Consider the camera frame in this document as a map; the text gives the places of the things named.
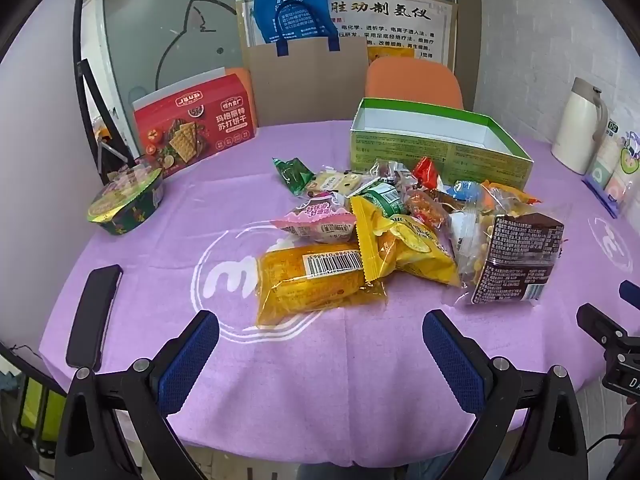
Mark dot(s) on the clear packet yellow balls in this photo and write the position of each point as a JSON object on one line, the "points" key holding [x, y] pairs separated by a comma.
{"points": [[472, 250]]}

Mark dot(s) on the black metal stand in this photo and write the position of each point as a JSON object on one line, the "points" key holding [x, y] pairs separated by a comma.
{"points": [[85, 90]]}

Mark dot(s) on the orange clear snack packet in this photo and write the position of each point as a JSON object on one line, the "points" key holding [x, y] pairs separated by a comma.
{"points": [[510, 195]]}

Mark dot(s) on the yellow plastic packet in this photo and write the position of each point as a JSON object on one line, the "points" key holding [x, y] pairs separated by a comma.
{"points": [[382, 54]]}

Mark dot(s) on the green snack packet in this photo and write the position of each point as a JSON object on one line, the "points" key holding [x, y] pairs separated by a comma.
{"points": [[295, 175]]}

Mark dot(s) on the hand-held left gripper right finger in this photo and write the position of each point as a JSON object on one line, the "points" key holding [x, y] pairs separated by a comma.
{"points": [[452, 365]]}

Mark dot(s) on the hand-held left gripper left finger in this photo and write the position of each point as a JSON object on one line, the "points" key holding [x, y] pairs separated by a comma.
{"points": [[187, 365]]}

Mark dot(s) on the instant noodle bowl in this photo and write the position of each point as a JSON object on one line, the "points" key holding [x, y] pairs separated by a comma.
{"points": [[125, 210]]}

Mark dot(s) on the orange chair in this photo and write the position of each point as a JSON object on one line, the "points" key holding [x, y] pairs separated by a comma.
{"points": [[415, 85], [239, 72]]}

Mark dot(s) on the brown paper bag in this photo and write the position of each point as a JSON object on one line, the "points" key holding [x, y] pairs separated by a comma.
{"points": [[310, 85]]}

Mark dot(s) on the blue snack packet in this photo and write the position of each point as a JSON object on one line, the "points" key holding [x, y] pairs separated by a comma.
{"points": [[465, 192]]}

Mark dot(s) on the purple tablecloth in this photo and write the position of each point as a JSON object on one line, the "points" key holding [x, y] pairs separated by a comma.
{"points": [[150, 220]]}

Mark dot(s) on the white thermos jug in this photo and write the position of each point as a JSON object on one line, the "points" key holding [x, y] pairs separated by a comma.
{"points": [[575, 125]]}

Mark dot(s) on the paper cup pack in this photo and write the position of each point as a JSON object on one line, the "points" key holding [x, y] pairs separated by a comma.
{"points": [[617, 170]]}

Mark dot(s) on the red cracker box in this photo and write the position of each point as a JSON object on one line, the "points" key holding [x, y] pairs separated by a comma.
{"points": [[200, 125]]}

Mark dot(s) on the brown snack packet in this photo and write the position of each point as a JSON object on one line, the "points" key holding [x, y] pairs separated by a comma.
{"points": [[520, 260]]}

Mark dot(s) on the dark green labelled packet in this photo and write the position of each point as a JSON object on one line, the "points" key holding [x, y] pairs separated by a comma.
{"points": [[385, 197]]}

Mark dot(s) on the blue tote bag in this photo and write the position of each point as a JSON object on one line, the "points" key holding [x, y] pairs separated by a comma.
{"points": [[285, 5]]}

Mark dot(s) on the white text poster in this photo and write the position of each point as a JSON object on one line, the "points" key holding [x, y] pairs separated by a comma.
{"points": [[395, 15]]}

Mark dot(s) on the yellow chips packet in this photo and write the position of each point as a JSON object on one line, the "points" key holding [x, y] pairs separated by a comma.
{"points": [[415, 250]]}

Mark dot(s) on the green cardboard box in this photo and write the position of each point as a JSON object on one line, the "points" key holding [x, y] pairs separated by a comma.
{"points": [[400, 152]]}

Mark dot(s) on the clear packet brown snacks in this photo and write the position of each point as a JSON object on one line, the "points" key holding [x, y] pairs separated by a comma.
{"points": [[425, 210]]}

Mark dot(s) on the black phone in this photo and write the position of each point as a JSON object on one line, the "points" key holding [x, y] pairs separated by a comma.
{"points": [[92, 315]]}

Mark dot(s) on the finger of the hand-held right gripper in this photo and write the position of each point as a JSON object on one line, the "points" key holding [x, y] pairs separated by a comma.
{"points": [[597, 322], [631, 291]]}

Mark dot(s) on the orange cake packet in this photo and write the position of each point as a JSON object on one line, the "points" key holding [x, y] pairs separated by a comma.
{"points": [[300, 295]]}

